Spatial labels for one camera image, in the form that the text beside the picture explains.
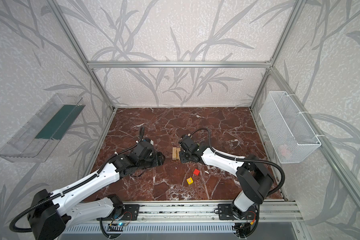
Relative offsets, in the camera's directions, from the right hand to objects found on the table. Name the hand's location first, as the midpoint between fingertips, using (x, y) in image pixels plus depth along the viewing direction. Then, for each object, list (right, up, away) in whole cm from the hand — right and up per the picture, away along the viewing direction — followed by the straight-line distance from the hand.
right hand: (183, 151), depth 88 cm
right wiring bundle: (+31, -36, -15) cm, 50 cm away
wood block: (-6, -3, +5) cm, 8 cm away
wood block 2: (-3, 0, +6) cm, 7 cm away
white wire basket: (+47, +11, -26) cm, 55 cm away
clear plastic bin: (-62, +10, -23) cm, 67 cm away
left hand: (-10, -1, -8) cm, 13 cm away
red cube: (+8, -12, -1) cm, 14 cm away
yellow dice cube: (+4, -15, -5) cm, 17 cm away
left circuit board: (-30, -32, -17) cm, 47 cm away
